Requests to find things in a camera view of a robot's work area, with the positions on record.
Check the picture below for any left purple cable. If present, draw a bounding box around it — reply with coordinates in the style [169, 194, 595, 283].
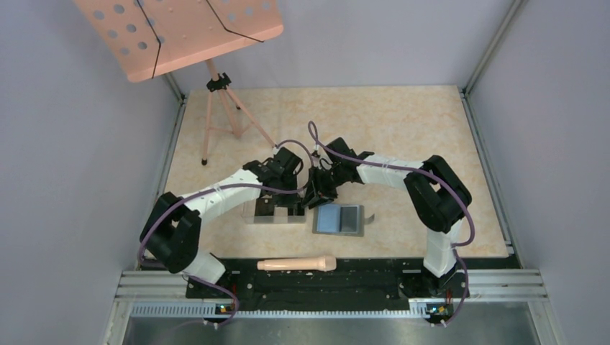
[138, 139, 316, 329]

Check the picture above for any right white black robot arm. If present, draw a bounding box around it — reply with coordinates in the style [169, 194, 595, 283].
[302, 137, 472, 296]

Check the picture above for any aluminium front rail frame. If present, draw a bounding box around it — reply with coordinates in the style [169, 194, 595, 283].
[104, 257, 565, 344]

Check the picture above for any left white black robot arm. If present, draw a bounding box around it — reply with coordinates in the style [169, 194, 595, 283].
[137, 147, 304, 297]

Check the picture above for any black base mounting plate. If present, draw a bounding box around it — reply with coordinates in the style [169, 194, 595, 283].
[142, 257, 520, 313]

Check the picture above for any black cord on stand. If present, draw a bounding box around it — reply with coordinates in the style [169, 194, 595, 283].
[135, 0, 265, 80]

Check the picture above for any blue card in holder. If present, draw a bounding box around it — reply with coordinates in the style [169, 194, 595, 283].
[315, 204, 341, 234]

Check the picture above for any pink toy microphone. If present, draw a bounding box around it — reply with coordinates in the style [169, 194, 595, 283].
[257, 255, 337, 272]

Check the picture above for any grey leather card holder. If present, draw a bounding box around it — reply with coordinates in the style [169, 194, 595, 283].
[312, 203, 375, 237]

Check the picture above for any pink perforated music stand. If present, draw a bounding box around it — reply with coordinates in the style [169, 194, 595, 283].
[74, 0, 284, 147]

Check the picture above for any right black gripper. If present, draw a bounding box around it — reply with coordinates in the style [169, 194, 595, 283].
[302, 164, 347, 210]

